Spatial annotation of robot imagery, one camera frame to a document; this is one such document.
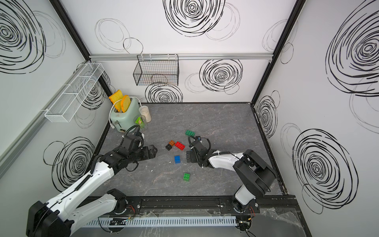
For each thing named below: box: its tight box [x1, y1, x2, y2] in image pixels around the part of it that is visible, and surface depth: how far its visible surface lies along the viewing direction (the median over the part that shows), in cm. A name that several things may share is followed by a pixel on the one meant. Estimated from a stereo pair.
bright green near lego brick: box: [183, 172, 190, 182], surface depth 82 cm
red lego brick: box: [174, 141, 186, 151], surface depth 96 cm
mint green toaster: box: [109, 97, 141, 133], surface depth 96 cm
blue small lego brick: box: [174, 155, 182, 164], surface depth 89 cm
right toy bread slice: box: [120, 94, 131, 114], surface depth 93 cm
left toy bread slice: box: [108, 89, 124, 113], surface depth 96 cm
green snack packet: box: [135, 116, 145, 128], surface depth 104 cm
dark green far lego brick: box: [185, 129, 196, 137], surface depth 103 cm
